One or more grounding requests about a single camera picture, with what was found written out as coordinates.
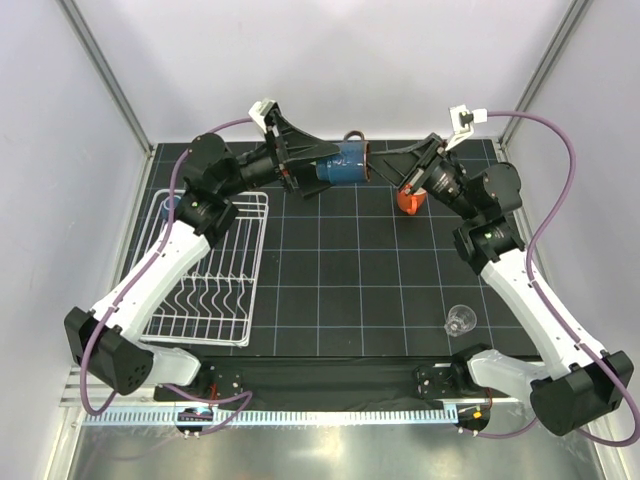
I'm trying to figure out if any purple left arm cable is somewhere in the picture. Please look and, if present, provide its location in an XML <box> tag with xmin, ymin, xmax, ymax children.
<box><xmin>78</xmin><ymin>117</ymin><xmax>254</xmax><ymax>441</ymax></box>

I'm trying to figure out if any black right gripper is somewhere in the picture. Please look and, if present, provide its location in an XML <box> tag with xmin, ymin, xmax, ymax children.
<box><xmin>362</xmin><ymin>133</ymin><xmax>481</xmax><ymax>223</ymax></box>

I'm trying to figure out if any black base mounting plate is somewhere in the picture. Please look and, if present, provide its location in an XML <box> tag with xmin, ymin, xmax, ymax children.
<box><xmin>180</xmin><ymin>356</ymin><xmax>502</xmax><ymax>412</ymax></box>

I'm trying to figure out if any aluminium frame post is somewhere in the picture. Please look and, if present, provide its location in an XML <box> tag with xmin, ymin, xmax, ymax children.
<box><xmin>55</xmin><ymin>0</ymin><xmax>153</xmax><ymax>156</ymax></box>
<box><xmin>497</xmin><ymin>0</ymin><xmax>594</xmax><ymax>150</ymax></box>

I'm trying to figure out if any clear drinking glass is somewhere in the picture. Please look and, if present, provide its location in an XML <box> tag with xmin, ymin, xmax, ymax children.
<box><xmin>444</xmin><ymin>304</ymin><xmax>477</xmax><ymax>337</ymax></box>

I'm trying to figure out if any orange mug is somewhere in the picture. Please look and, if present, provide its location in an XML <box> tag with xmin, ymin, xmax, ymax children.
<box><xmin>396</xmin><ymin>188</ymin><xmax>427</xmax><ymax>216</ymax></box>

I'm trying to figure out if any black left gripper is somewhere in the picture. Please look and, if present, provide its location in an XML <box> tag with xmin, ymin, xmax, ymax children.
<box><xmin>218</xmin><ymin>112</ymin><xmax>344</xmax><ymax>201</ymax></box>

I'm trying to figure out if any white wire dish rack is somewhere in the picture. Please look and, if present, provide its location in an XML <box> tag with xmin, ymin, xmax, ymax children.
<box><xmin>142</xmin><ymin>192</ymin><xmax>269</xmax><ymax>347</ymax></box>

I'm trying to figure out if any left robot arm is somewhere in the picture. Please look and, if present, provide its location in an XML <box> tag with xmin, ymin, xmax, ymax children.
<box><xmin>64</xmin><ymin>99</ymin><xmax>340</xmax><ymax>401</ymax></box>

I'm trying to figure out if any faceted blue mug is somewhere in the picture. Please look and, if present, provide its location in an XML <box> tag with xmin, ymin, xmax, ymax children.
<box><xmin>160</xmin><ymin>195</ymin><xmax>181</xmax><ymax>222</ymax></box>

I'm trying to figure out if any white slotted cable duct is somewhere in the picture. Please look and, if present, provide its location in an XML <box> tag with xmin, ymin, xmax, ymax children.
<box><xmin>83</xmin><ymin>404</ymin><xmax>458</xmax><ymax>428</ymax></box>

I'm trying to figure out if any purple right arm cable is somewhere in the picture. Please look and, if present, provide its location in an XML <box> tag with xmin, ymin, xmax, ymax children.
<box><xmin>455</xmin><ymin>110</ymin><xmax>640</xmax><ymax>446</ymax></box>

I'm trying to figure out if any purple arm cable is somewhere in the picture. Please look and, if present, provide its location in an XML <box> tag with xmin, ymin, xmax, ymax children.
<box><xmin>455</xmin><ymin>110</ymin><xmax>640</xmax><ymax>446</ymax></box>
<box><xmin>78</xmin><ymin>117</ymin><xmax>254</xmax><ymax>441</ymax></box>

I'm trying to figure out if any black grid mat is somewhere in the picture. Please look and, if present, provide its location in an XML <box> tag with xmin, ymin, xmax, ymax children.
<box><xmin>178</xmin><ymin>177</ymin><xmax>536</xmax><ymax>357</ymax></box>

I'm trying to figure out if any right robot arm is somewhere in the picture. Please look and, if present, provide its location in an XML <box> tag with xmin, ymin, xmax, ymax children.
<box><xmin>368</xmin><ymin>134</ymin><xmax>634</xmax><ymax>436</ymax></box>

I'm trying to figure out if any left aluminium frame post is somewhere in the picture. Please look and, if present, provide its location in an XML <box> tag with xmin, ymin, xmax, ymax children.
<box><xmin>55</xmin><ymin>0</ymin><xmax>153</xmax><ymax>156</ymax></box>

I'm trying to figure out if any right aluminium frame post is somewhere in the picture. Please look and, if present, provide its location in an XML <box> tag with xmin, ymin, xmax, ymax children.
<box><xmin>497</xmin><ymin>0</ymin><xmax>594</xmax><ymax>150</ymax></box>

